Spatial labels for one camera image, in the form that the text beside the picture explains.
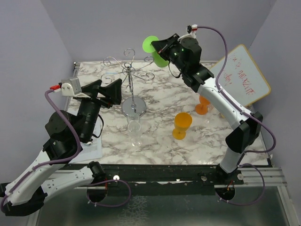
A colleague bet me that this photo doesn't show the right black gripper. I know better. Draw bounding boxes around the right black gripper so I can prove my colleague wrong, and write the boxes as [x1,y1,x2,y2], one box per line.
[151,34,187,74]

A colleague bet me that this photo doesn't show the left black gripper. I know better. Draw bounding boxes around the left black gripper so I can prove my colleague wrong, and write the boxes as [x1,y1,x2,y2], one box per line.
[76,79,123,141]

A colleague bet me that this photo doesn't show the green plastic wine glass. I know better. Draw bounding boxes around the green plastic wine glass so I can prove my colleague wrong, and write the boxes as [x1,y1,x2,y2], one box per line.
[142,35,168,68]

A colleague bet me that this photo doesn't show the tall clear wine glass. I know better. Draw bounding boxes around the tall clear wine glass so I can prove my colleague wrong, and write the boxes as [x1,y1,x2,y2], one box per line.
[128,121,142,147]

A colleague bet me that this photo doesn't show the yellow-orange plastic wine glass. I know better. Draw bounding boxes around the yellow-orange plastic wine glass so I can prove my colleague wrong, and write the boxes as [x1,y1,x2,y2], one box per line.
[172,112,192,140]

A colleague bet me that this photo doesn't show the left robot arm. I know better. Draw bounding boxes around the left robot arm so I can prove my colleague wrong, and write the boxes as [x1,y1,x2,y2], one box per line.
[0,78,122,217]

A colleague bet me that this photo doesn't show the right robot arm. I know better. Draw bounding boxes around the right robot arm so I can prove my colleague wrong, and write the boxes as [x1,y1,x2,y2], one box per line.
[150,34,263,184]

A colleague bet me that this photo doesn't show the chrome wine glass rack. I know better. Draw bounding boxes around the chrome wine glass rack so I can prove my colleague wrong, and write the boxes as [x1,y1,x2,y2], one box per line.
[101,48,155,118]

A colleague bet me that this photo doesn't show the short clear glass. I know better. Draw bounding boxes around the short clear glass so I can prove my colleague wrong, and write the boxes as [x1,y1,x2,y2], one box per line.
[127,112,140,124]

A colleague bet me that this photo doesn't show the orange plastic wine glass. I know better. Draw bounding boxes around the orange plastic wine glass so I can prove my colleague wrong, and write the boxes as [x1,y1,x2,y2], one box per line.
[195,96,211,115]

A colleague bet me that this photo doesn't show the small clear wine glass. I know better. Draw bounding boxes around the small clear wine glass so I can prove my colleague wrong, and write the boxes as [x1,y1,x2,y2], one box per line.
[205,104,214,124]

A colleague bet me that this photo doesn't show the printed paper sheets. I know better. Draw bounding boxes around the printed paper sheets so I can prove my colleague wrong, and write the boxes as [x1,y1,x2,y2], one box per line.
[67,107,103,163]

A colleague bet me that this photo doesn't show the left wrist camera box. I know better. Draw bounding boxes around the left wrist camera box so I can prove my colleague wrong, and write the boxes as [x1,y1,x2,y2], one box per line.
[61,77,81,97]

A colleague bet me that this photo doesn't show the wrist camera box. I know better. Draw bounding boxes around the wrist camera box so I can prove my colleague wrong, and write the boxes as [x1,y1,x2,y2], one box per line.
[178,24,198,41]
[61,77,81,97]

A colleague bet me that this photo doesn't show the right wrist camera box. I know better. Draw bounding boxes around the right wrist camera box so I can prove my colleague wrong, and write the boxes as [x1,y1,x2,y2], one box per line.
[178,24,198,41]

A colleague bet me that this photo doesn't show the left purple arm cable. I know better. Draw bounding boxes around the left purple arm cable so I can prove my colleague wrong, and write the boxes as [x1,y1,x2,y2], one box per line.
[0,84,83,212]

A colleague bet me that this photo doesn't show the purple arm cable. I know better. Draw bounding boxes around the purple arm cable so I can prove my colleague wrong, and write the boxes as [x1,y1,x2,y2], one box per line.
[0,84,83,212]
[191,25,277,155]

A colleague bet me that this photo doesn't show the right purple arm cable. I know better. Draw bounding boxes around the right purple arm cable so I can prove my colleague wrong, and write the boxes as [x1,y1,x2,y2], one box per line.
[191,25,277,155]

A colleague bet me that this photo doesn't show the whiteboard with yellow frame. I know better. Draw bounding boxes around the whiteboard with yellow frame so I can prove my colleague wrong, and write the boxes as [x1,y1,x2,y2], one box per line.
[218,44,271,106]

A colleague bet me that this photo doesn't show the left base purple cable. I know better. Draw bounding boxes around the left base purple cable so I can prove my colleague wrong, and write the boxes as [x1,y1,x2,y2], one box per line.
[86,179,132,208]

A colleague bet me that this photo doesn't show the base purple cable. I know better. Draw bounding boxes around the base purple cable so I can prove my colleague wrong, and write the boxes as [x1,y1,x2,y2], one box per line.
[215,162,266,207]
[86,179,132,208]

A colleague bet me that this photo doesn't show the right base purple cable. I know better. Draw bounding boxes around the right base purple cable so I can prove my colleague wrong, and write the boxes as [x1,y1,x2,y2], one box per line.
[215,162,266,207]

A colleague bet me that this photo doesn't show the black front mounting rail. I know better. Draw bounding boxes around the black front mounting rail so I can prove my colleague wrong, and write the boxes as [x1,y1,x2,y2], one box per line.
[78,164,268,196]

